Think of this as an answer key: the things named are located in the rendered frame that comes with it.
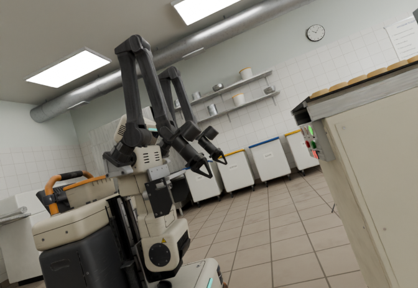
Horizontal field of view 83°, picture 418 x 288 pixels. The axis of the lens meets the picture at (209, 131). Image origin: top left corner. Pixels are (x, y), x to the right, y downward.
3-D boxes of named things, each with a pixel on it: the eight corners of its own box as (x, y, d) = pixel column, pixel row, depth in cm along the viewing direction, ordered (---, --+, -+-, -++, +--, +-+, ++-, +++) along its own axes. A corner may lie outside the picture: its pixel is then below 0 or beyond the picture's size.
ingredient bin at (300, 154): (301, 178, 391) (284, 134, 399) (297, 171, 453) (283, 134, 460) (335, 168, 378) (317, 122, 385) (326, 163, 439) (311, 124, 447)
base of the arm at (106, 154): (118, 153, 106) (101, 155, 95) (127, 138, 106) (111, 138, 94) (132, 164, 105) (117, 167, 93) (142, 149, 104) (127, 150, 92)
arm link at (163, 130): (166, 131, 101) (157, 130, 92) (184, 112, 99) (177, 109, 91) (185, 152, 99) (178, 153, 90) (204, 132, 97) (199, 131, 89)
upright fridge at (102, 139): (197, 202, 496) (167, 111, 515) (183, 216, 407) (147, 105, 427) (139, 219, 525) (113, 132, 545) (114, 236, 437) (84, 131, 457)
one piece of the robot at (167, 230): (116, 295, 101) (93, 152, 105) (154, 252, 138) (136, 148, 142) (174, 290, 96) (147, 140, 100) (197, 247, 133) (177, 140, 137)
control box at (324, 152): (318, 154, 100) (306, 123, 101) (337, 158, 76) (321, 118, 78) (310, 157, 101) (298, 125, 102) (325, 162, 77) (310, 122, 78)
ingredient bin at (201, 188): (195, 209, 429) (181, 169, 437) (202, 201, 492) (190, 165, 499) (222, 201, 420) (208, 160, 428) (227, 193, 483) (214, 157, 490)
